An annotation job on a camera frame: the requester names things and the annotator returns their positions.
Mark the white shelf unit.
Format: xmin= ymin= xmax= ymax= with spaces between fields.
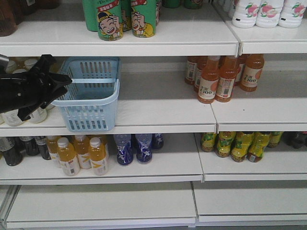
xmin=0 ymin=0 xmax=307 ymax=230

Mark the dark tea bottle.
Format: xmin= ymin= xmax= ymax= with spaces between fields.
xmin=35 ymin=136 xmax=51 ymax=160
xmin=0 ymin=137 xmax=23 ymax=166
xmin=19 ymin=136 xmax=39 ymax=156

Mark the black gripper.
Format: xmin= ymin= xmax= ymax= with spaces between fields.
xmin=0 ymin=54 xmax=72 ymax=121

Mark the orange juice bottle C100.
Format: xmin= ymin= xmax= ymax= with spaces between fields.
xmin=239 ymin=54 xmax=264 ymax=92
xmin=198 ymin=56 xmax=220 ymax=104
xmin=215 ymin=56 xmax=238 ymax=103

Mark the green cartoon drink can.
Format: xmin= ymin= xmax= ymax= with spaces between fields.
xmin=130 ymin=0 xmax=156 ymax=38
xmin=95 ymin=0 xmax=123 ymax=41

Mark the pale green drink bottle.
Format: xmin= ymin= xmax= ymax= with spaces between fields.
xmin=28 ymin=107 xmax=47 ymax=124
xmin=24 ymin=58 xmax=38 ymax=70
xmin=5 ymin=60 xmax=18 ymax=73
xmin=1 ymin=110 xmax=23 ymax=126

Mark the cola bottle red label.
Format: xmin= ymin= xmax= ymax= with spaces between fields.
xmin=284 ymin=131 xmax=307 ymax=149

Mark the yellow label tea bottle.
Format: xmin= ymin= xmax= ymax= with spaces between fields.
xmin=201 ymin=132 xmax=217 ymax=152
xmin=216 ymin=131 xmax=236 ymax=158
xmin=247 ymin=131 xmax=271 ymax=162
xmin=231 ymin=131 xmax=254 ymax=162
xmin=268 ymin=131 xmax=283 ymax=148

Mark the blue sports drink bottle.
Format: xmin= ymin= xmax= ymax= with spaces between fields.
xmin=152 ymin=133 xmax=164 ymax=150
xmin=114 ymin=134 xmax=133 ymax=166
xmin=135 ymin=134 xmax=152 ymax=163

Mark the white peach drink bottle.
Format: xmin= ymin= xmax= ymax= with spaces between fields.
xmin=278 ymin=0 xmax=307 ymax=28
xmin=232 ymin=0 xmax=261 ymax=29
xmin=256 ymin=0 xmax=284 ymax=28

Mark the orange vitamin drink bottle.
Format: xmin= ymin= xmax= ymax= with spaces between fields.
xmin=89 ymin=137 xmax=108 ymax=175
xmin=73 ymin=135 xmax=91 ymax=169
xmin=57 ymin=137 xmax=80 ymax=176
xmin=47 ymin=136 xmax=61 ymax=168

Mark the light blue plastic basket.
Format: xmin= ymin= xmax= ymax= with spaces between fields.
xmin=52 ymin=57 xmax=121 ymax=132

